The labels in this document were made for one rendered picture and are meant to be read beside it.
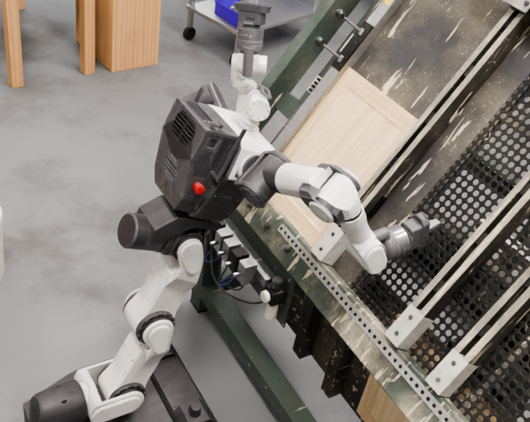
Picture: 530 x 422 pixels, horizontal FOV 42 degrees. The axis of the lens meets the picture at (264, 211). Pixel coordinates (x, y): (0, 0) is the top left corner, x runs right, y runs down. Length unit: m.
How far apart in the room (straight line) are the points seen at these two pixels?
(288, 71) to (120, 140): 1.96
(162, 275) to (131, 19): 3.17
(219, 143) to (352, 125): 0.67
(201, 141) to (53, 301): 1.65
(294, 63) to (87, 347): 1.53
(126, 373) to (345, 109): 1.24
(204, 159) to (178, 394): 1.13
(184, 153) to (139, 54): 3.43
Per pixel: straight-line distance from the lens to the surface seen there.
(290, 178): 1.82
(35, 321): 3.32
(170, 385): 2.83
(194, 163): 1.98
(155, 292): 2.36
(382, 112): 2.45
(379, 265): 1.93
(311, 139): 2.58
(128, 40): 5.30
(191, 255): 2.23
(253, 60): 2.35
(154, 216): 2.16
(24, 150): 4.42
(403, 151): 2.30
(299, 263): 2.40
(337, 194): 1.73
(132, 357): 2.55
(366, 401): 2.73
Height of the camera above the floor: 2.41
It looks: 37 degrees down
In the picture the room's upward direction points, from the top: 11 degrees clockwise
